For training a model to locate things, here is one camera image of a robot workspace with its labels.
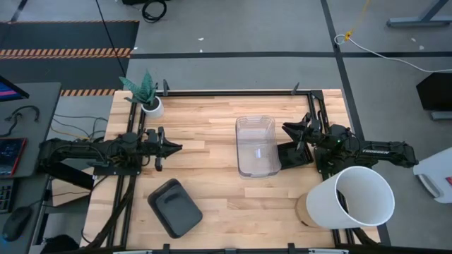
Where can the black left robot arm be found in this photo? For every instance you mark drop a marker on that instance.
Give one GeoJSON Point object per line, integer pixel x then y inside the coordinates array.
{"type": "Point", "coordinates": [70, 150]}

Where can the black keyboard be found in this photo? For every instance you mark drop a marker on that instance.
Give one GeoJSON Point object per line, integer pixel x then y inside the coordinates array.
{"type": "Point", "coordinates": [5, 195]}

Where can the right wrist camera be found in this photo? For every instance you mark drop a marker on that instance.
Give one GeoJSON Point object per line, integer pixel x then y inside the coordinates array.
{"type": "Point", "coordinates": [315, 125]}

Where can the black frame bracket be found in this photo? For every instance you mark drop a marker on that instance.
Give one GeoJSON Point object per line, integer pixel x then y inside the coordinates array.
{"type": "Point", "coordinates": [295, 89]}
{"type": "Point", "coordinates": [291, 247]}
{"type": "Point", "coordinates": [165, 87]}
{"type": "Point", "coordinates": [166, 247]}

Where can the black flat panel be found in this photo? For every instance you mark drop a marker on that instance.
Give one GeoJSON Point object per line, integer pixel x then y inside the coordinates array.
{"type": "Point", "coordinates": [67, 176]}

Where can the large white cylinder bucket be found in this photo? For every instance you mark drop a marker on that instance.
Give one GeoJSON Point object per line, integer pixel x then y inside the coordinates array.
{"type": "Point", "coordinates": [321, 208]}

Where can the grey desk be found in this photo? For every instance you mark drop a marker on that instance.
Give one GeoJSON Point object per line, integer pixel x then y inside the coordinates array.
{"type": "Point", "coordinates": [42, 106]}

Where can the grey metal table leg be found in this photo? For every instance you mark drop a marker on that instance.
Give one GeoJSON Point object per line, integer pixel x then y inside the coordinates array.
{"type": "Point", "coordinates": [416, 22]}

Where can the black bag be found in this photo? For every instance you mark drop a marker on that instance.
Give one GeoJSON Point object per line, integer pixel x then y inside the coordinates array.
{"type": "Point", "coordinates": [60, 245]}

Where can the black aluminium table frame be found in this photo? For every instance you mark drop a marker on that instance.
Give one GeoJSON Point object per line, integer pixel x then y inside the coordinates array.
{"type": "Point", "coordinates": [229, 93]}

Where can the red-edged tablet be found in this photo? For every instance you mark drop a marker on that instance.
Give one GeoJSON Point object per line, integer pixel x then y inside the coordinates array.
{"type": "Point", "coordinates": [10, 155]}

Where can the green artificial plant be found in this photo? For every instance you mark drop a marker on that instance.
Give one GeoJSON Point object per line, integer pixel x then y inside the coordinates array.
{"type": "Point", "coordinates": [143, 91]}

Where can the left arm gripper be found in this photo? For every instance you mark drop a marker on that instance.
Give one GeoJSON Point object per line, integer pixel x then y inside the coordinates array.
{"type": "Point", "coordinates": [160, 150]}

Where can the black box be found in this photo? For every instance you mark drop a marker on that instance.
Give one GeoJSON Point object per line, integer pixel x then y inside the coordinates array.
{"type": "Point", "coordinates": [436, 91]}

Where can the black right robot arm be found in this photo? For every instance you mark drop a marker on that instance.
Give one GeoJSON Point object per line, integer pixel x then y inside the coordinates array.
{"type": "Point", "coordinates": [374, 152]}

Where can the black hazard-striped floor mat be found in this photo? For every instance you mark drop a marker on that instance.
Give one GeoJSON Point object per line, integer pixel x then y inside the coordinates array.
{"type": "Point", "coordinates": [70, 35]}

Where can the black computer mouse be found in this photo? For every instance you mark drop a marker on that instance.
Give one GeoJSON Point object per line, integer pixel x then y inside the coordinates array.
{"type": "Point", "coordinates": [16, 222]}

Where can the white plant pot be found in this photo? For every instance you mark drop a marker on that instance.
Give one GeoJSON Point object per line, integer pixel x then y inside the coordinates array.
{"type": "Point", "coordinates": [155, 111]}

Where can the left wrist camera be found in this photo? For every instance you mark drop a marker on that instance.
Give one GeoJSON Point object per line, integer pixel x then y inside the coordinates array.
{"type": "Point", "coordinates": [152, 135]}

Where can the computer monitor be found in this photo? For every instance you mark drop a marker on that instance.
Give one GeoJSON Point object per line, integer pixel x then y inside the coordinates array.
{"type": "Point", "coordinates": [8, 92]}

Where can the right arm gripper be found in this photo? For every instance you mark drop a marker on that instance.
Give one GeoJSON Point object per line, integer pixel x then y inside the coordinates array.
{"type": "Point", "coordinates": [310, 135]}

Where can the grey metal foot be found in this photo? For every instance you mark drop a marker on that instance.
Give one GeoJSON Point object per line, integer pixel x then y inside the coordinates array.
{"type": "Point", "coordinates": [441, 115]}

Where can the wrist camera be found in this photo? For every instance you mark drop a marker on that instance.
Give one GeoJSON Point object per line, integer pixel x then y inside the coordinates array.
{"type": "Point", "coordinates": [152, 135]}
{"type": "Point", "coordinates": [315, 125]}

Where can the round cork base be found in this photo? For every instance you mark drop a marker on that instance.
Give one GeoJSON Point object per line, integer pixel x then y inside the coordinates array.
{"type": "Point", "coordinates": [301, 211]}

